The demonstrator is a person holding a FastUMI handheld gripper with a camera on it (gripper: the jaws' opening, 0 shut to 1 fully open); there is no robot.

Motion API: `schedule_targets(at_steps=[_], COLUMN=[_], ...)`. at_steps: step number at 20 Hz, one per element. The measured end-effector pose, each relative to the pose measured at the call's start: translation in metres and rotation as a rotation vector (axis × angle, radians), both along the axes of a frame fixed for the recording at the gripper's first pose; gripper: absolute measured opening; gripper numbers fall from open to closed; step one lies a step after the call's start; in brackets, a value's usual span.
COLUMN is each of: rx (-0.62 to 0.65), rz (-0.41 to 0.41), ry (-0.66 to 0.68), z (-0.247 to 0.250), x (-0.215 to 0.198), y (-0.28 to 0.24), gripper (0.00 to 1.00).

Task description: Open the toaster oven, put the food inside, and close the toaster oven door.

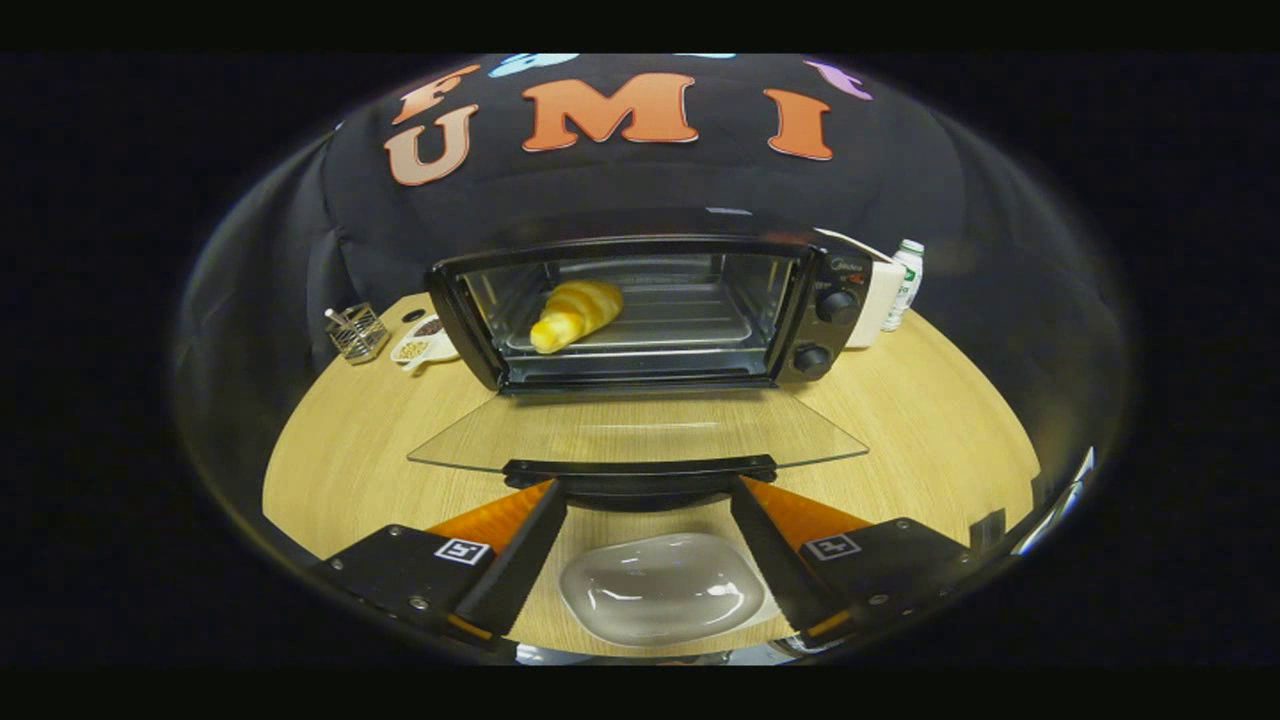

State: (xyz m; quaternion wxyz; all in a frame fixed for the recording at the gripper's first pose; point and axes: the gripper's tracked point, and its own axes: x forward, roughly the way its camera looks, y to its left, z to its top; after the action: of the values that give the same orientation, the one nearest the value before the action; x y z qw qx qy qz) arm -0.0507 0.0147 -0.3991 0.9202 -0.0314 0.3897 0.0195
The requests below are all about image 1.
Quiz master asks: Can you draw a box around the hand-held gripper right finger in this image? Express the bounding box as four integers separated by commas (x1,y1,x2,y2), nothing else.
728,475,986,649

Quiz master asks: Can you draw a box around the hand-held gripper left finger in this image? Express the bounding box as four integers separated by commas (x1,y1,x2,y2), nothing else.
310,478,569,653

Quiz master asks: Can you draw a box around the black toaster oven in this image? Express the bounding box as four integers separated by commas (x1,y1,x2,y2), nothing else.
408,235,873,513

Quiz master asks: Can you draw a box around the golden croissant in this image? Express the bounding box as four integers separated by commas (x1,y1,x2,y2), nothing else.
529,280,625,355

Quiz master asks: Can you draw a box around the clear glass plate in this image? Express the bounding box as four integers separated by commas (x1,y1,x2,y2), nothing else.
557,532,770,647

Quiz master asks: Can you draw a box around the white snack dish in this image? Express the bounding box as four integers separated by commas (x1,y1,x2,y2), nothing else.
390,315,462,377

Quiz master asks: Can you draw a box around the white carton box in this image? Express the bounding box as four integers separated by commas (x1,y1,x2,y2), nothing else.
815,228,907,350

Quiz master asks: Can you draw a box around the white bottle with green label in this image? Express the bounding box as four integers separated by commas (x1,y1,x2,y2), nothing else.
882,238,926,334

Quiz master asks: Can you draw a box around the black backdrop cloth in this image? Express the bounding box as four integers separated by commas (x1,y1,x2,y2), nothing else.
310,55,976,347

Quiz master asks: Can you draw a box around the wire mesh holder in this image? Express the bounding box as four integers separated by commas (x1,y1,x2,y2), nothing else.
324,302,392,365

